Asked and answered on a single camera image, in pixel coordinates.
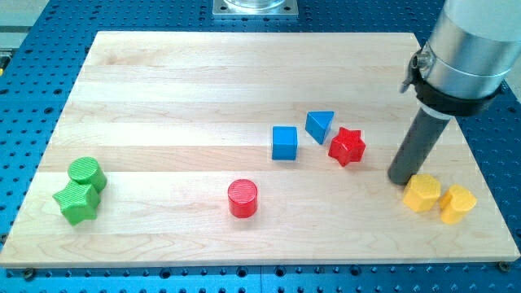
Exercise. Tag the blue triangle block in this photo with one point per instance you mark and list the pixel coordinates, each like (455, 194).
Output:
(318, 124)

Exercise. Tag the blue cube block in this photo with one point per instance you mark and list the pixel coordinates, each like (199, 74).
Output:
(284, 142)

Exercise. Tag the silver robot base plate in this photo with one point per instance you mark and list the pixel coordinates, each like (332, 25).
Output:
(243, 8)

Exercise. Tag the red cylinder block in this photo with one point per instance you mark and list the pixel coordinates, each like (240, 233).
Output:
(242, 198)

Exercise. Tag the light wooden board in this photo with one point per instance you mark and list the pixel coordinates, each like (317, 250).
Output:
(174, 118)

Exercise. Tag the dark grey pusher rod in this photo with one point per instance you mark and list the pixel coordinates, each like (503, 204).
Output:
(421, 137)

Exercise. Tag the green cylinder block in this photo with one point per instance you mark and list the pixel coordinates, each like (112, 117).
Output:
(86, 170)

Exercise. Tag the yellow heart block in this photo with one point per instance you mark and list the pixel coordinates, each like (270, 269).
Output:
(455, 203)

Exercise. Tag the yellow hexagon block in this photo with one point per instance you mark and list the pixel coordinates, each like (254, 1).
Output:
(421, 192)

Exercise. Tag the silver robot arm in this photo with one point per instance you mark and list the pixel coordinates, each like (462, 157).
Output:
(471, 50)

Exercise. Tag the green star block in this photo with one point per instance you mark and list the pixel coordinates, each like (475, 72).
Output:
(78, 202)

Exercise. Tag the red star block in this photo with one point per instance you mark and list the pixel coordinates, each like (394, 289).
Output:
(347, 146)

